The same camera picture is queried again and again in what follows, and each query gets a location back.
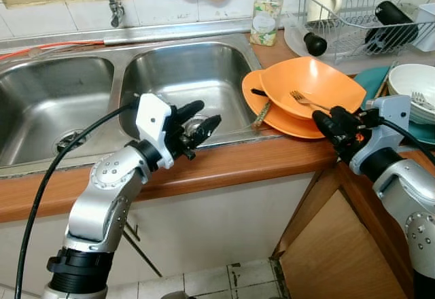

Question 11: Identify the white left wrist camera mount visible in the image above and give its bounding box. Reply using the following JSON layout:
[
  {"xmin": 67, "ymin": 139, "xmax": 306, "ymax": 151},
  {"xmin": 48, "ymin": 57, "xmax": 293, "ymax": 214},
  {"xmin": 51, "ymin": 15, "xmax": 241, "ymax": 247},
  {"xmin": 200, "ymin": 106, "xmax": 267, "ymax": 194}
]
[{"xmin": 135, "ymin": 94, "xmax": 176, "ymax": 169}]

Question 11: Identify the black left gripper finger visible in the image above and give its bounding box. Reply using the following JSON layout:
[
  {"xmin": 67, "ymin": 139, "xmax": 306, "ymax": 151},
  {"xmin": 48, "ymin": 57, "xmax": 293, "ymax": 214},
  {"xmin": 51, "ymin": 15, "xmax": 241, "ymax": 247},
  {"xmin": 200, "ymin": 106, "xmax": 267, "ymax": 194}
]
[
  {"xmin": 173, "ymin": 100, "xmax": 205, "ymax": 124},
  {"xmin": 192, "ymin": 114, "xmax": 222, "ymax": 143}
]

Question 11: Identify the silver fork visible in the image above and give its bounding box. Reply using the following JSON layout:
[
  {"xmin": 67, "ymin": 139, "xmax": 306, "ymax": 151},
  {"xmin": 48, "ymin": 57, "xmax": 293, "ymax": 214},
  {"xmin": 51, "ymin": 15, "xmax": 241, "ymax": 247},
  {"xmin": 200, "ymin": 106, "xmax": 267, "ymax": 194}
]
[
  {"xmin": 410, "ymin": 91, "xmax": 435, "ymax": 113},
  {"xmin": 290, "ymin": 90, "xmax": 334, "ymax": 113}
]

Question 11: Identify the white ceramic bowl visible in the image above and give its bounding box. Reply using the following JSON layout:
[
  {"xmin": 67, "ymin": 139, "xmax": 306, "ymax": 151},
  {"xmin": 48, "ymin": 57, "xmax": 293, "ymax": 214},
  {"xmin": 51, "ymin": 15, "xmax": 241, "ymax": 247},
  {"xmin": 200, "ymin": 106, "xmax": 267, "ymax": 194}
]
[{"xmin": 387, "ymin": 63, "xmax": 435, "ymax": 124}]

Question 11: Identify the sink drain strainer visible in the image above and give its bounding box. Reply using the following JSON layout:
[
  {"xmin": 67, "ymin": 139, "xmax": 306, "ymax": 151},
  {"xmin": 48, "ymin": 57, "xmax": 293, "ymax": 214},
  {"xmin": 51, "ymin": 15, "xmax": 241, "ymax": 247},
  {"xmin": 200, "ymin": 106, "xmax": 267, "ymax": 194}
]
[{"xmin": 54, "ymin": 129, "xmax": 86, "ymax": 154}]

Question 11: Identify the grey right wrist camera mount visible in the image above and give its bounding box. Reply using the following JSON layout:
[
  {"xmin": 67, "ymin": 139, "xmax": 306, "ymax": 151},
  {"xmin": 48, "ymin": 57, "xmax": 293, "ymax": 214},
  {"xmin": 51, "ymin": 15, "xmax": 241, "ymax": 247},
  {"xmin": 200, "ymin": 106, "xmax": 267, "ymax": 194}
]
[{"xmin": 367, "ymin": 95, "xmax": 412, "ymax": 157}]

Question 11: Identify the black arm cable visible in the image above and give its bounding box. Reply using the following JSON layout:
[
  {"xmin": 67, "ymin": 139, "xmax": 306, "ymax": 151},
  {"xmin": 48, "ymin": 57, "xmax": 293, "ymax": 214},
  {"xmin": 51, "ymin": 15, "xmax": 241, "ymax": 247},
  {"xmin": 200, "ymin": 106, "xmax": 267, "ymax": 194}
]
[
  {"xmin": 376, "ymin": 117, "xmax": 435, "ymax": 147},
  {"xmin": 14, "ymin": 102, "xmax": 140, "ymax": 296}
]

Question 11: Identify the clear plastic drain tray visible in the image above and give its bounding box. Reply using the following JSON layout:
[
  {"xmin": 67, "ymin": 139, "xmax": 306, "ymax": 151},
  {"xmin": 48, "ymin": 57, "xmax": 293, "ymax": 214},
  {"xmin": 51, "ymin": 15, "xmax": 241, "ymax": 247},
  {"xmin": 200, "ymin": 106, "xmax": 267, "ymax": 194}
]
[{"xmin": 284, "ymin": 14, "xmax": 435, "ymax": 75}]

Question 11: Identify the white ceramic mug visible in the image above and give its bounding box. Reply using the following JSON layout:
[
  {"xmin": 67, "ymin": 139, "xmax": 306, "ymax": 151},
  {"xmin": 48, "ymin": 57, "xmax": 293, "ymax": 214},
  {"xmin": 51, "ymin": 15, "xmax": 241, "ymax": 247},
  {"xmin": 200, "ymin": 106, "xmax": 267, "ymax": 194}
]
[{"xmin": 307, "ymin": 0, "xmax": 343, "ymax": 22}]

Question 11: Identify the black bottle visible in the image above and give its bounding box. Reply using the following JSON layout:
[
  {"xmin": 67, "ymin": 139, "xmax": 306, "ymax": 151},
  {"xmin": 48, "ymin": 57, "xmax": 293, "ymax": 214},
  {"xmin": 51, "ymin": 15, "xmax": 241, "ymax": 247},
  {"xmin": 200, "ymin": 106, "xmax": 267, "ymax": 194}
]
[{"xmin": 365, "ymin": 1, "xmax": 419, "ymax": 54}]

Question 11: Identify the stainless steel double sink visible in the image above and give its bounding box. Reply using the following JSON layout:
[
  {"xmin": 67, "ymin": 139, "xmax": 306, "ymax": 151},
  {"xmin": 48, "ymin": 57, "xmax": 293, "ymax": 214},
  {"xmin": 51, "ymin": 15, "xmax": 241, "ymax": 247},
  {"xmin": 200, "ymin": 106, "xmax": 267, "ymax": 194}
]
[{"xmin": 0, "ymin": 20, "xmax": 264, "ymax": 177}]

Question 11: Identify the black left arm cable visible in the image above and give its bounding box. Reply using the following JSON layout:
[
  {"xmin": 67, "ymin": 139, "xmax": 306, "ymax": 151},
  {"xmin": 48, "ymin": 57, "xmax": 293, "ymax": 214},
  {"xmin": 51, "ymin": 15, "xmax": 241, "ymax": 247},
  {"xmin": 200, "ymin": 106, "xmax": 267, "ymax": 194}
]
[{"xmin": 14, "ymin": 102, "xmax": 140, "ymax": 296}]

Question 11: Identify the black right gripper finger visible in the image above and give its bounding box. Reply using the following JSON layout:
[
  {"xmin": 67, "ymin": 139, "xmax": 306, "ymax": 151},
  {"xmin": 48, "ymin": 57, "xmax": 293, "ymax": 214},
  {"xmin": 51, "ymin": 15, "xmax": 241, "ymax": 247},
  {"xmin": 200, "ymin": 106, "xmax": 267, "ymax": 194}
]
[
  {"xmin": 312, "ymin": 111, "xmax": 344, "ymax": 143},
  {"xmin": 331, "ymin": 107, "xmax": 361, "ymax": 131}
]

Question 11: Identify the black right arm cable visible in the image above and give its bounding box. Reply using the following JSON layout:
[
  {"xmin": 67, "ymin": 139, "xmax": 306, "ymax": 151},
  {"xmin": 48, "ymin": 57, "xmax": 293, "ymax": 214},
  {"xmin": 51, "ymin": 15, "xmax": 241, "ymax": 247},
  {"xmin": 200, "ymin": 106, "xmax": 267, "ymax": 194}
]
[{"xmin": 376, "ymin": 117, "xmax": 435, "ymax": 147}]

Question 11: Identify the teal plate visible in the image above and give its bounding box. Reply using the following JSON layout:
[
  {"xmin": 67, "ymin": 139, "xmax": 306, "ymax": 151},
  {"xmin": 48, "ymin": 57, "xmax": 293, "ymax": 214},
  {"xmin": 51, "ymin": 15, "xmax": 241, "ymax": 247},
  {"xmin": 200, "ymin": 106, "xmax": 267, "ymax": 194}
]
[{"xmin": 352, "ymin": 65, "xmax": 435, "ymax": 145}]

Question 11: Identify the white wire dish rack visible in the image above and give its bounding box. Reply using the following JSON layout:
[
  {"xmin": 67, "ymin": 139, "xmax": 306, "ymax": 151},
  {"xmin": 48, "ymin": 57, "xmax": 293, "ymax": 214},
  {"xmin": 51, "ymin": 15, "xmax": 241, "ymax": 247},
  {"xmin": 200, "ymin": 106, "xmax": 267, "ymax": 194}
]
[{"xmin": 296, "ymin": 0, "xmax": 435, "ymax": 65}]

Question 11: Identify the metal sink faucet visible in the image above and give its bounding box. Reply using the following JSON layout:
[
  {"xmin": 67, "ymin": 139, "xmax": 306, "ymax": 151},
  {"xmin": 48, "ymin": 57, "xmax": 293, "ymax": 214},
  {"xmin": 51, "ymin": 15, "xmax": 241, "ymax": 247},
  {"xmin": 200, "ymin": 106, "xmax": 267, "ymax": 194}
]
[{"xmin": 95, "ymin": 0, "xmax": 126, "ymax": 28}]

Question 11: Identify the soap dispenser bottle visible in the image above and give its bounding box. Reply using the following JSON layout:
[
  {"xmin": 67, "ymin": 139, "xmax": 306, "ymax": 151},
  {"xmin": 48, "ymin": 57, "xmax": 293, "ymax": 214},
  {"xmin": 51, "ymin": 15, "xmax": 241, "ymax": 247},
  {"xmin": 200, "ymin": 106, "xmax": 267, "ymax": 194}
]
[{"xmin": 249, "ymin": 0, "xmax": 285, "ymax": 47}]

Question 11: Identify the dark metal cabinet handle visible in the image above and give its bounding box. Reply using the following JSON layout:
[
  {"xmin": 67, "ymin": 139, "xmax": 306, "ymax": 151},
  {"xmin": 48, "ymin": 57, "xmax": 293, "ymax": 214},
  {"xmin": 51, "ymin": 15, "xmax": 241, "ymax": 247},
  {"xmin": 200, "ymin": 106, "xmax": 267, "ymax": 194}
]
[{"xmin": 121, "ymin": 221, "xmax": 164, "ymax": 278}]

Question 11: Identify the orange plastic bowl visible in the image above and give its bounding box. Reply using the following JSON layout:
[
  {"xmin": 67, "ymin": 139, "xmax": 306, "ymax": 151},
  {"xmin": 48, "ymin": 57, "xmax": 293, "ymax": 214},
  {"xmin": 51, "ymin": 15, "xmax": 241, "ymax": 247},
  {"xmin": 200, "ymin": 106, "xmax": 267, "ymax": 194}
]
[{"xmin": 260, "ymin": 56, "xmax": 366, "ymax": 120}]

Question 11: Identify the orange plastic plate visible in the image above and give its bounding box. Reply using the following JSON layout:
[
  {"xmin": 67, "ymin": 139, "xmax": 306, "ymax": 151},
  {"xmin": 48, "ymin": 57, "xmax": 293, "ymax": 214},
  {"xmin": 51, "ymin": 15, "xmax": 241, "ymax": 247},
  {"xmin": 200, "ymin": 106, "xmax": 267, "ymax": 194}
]
[{"xmin": 242, "ymin": 69, "xmax": 327, "ymax": 140}]

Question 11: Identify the wooden cabinet door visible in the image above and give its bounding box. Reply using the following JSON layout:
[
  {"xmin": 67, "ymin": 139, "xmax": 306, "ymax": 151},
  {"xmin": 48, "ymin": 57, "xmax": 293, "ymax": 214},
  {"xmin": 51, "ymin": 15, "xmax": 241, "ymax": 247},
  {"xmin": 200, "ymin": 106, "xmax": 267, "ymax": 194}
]
[{"xmin": 272, "ymin": 166, "xmax": 415, "ymax": 299}]

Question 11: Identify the white plastic utensil holder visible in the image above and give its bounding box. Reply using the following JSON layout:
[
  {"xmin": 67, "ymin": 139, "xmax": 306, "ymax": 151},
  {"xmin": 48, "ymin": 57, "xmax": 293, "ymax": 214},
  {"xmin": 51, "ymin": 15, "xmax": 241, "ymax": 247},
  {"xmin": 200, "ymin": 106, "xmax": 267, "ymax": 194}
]
[{"xmin": 415, "ymin": 3, "xmax": 435, "ymax": 52}]

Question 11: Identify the white kitchen base cabinet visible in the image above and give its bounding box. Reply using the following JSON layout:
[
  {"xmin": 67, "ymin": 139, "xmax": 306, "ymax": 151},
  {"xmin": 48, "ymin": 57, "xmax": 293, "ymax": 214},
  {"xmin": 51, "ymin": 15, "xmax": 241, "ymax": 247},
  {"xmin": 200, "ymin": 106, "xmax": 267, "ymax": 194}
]
[{"xmin": 0, "ymin": 170, "xmax": 320, "ymax": 296}]

